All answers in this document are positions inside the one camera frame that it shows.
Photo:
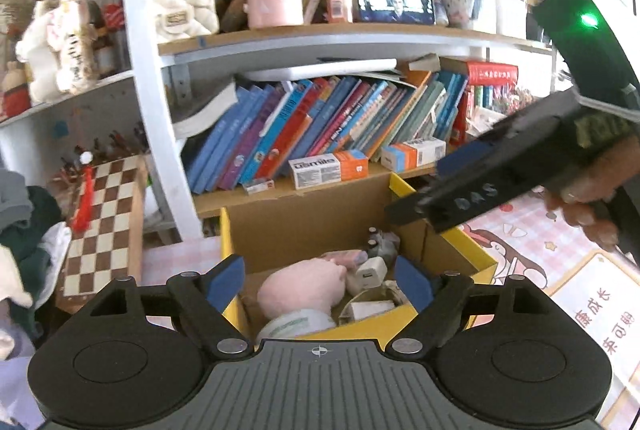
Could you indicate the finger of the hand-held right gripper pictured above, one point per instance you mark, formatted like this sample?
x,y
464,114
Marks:
x,y
465,160
407,210

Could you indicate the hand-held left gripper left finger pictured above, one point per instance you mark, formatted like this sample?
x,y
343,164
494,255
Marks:
x,y
225,282

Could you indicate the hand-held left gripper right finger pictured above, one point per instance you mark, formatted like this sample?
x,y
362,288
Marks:
x,y
412,282

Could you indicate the beige wrist watch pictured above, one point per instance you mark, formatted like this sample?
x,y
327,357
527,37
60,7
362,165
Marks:
x,y
380,294

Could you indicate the small purple container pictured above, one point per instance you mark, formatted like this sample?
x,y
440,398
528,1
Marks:
x,y
389,244

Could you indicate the small white charger cube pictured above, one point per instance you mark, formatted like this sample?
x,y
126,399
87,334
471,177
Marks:
x,y
367,274

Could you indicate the large white charger block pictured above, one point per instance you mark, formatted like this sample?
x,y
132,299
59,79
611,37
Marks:
x,y
372,309

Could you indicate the pink plush pig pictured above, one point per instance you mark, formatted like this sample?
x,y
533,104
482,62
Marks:
x,y
300,285

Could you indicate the white tape roll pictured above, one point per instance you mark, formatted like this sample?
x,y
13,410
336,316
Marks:
x,y
295,322

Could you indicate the yellow cardboard box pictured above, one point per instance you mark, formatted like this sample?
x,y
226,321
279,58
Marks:
x,y
300,230

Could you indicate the pink checked desktop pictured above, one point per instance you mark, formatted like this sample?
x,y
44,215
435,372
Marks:
x,y
530,235

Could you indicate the person's right hand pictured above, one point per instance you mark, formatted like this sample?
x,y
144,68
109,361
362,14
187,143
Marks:
x,y
600,175

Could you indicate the small grey bottle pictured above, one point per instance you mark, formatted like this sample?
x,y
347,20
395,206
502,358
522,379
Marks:
x,y
374,242

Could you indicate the red thick book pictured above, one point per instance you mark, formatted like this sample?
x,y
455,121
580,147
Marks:
x,y
492,74

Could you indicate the long orange and white box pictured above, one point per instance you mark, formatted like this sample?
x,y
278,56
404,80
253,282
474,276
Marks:
x,y
327,170

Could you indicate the small red and white box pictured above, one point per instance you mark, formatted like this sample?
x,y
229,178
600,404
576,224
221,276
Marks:
x,y
260,186

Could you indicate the white pen holder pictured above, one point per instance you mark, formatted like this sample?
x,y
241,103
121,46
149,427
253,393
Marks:
x,y
511,16

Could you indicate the wooden chessboard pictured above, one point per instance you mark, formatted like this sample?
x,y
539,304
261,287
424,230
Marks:
x,y
100,230

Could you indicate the row of blue and pink books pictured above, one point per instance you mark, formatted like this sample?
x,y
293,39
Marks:
x,y
300,125

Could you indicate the floral pen cup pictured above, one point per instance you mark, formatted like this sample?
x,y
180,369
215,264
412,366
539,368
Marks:
x,y
460,8

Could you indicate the red tassel ornament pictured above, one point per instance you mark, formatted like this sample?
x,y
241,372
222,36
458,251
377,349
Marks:
x,y
85,205

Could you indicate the white under-shelf lamp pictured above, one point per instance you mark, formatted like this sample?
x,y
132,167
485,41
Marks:
x,y
320,70

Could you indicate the smartphone with lit screen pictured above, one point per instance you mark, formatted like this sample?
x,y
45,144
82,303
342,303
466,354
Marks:
x,y
395,4

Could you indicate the thick white paperback book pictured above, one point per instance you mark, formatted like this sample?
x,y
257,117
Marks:
x,y
210,110

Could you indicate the white cloth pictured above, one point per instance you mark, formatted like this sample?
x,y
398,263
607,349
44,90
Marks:
x,y
55,245

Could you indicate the white shelf unit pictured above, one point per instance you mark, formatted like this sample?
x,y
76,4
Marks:
x,y
150,110

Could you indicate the dark clothes pile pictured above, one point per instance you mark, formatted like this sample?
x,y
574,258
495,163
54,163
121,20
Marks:
x,y
30,220

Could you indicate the lavender garment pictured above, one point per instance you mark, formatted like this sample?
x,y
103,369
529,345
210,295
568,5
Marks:
x,y
15,325

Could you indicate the white quilted handbag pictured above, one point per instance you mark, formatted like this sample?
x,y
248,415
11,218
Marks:
x,y
185,13

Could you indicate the red round jar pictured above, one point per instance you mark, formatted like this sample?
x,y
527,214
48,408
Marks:
x,y
15,95

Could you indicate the white plush toy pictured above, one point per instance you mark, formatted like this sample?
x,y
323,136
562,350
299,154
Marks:
x,y
55,45

